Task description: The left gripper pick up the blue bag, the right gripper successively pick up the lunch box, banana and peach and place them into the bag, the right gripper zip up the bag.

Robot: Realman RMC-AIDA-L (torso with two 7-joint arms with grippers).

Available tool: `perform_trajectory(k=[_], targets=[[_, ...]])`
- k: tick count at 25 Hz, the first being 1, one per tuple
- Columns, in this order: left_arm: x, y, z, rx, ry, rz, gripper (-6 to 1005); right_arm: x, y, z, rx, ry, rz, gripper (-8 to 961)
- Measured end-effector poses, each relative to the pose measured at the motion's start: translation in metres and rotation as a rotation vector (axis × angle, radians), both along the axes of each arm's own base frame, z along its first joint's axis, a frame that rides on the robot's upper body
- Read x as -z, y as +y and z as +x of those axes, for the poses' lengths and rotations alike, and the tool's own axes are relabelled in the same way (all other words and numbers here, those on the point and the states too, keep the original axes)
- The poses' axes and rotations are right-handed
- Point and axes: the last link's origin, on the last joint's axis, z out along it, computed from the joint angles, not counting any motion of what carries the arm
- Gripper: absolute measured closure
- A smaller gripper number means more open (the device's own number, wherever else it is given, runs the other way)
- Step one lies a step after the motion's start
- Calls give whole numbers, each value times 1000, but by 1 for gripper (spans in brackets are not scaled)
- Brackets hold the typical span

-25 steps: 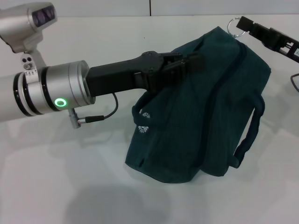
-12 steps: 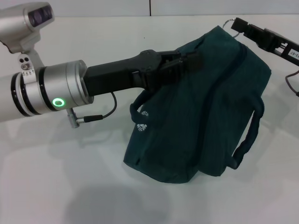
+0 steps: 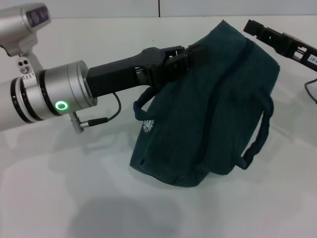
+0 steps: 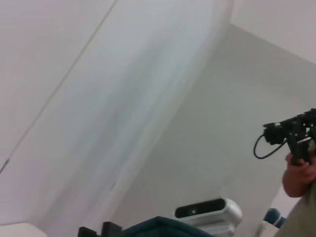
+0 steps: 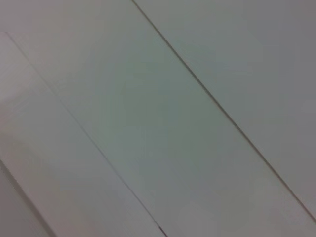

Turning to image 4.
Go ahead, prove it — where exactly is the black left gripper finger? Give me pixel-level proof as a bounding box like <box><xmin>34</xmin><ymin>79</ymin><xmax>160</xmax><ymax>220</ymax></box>
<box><xmin>78</xmin><ymin>225</ymin><xmax>97</xmax><ymax>237</ymax></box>
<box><xmin>102</xmin><ymin>221</ymin><xmax>123</xmax><ymax>237</ymax></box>

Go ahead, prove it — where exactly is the dark teal insulated lunch bag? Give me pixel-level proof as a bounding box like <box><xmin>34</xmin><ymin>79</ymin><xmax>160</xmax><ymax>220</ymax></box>
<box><xmin>121</xmin><ymin>215</ymin><xmax>214</xmax><ymax>237</ymax></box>

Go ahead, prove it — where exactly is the black handheld controller device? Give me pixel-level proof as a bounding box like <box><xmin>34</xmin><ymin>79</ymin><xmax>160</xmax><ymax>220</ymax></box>
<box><xmin>261</xmin><ymin>107</ymin><xmax>316</xmax><ymax>166</ymax></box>

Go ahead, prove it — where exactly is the person's bare hand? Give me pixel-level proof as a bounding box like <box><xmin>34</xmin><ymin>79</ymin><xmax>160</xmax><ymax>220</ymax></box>
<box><xmin>282</xmin><ymin>149</ymin><xmax>316</xmax><ymax>198</ymax></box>

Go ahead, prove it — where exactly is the teal round object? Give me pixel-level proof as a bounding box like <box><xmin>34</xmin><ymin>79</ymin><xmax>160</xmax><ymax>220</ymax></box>
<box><xmin>263</xmin><ymin>207</ymin><xmax>287</xmax><ymax>227</ymax></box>

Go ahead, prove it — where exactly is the olive green shirt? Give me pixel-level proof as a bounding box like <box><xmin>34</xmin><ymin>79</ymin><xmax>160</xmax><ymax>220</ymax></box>
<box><xmin>278</xmin><ymin>177</ymin><xmax>316</xmax><ymax>237</ymax></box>

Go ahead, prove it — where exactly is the white head camera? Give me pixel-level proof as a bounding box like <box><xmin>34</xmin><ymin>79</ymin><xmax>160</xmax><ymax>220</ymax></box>
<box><xmin>174</xmin><ymin>197</ymin><xmax>243</xmax><ymax>236</ymax></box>

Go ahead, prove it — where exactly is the blue controller cable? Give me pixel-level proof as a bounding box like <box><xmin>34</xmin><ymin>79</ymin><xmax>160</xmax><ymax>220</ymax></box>
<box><xmin>252</xmin><ymin>134</ymin><xmax>287</xmax><ymax>160</ymax></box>

